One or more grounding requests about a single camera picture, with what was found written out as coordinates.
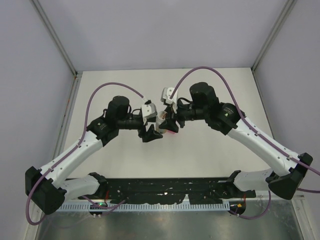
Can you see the left aluminium corner post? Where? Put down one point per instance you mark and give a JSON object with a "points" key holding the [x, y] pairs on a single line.
{"points": [[53, 34]]}

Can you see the aluminium frame rail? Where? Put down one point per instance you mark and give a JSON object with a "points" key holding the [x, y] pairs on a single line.
{"points": [[264, 195]]}

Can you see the right aluminium corner post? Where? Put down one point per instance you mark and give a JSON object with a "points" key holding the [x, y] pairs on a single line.
{"points": [[276, 28]]}

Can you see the aluminium corner post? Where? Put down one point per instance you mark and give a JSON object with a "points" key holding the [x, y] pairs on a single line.
{"points": [[53, 34], [276, 28]]}

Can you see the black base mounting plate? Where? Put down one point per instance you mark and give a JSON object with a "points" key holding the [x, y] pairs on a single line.
{"points": [[170, 191]]}

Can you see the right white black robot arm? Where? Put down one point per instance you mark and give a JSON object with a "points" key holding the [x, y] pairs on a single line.
{"points": [[286, 167]]}

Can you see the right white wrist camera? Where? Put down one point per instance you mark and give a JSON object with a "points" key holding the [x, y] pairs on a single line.
{"points": [[169, 97]]}

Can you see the white slotted cable duct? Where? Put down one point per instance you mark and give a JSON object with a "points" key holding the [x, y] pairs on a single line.
{"points": [[84, 206]]}

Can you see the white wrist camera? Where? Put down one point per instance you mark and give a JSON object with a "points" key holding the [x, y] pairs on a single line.
{"points": [[148, 111], [169, 97]]}

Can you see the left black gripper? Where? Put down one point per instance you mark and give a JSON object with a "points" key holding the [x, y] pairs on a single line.
{"points": [[150, 134]]}

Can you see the left side aluminium rail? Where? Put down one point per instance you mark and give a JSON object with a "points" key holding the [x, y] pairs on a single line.
{"points": [[66, 115]]}

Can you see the white pill bottle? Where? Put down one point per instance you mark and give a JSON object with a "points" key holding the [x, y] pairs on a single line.
{"points": [[160, 118]]}

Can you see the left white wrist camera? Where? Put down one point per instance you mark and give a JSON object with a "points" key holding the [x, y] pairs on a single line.
{"points": [[148, 111]]}

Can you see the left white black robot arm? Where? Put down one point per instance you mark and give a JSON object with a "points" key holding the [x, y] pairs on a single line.
{"points": [[48, 187]]}

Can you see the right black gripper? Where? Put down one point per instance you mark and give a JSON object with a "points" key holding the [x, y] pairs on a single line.
{"points": [[170, 124]]}

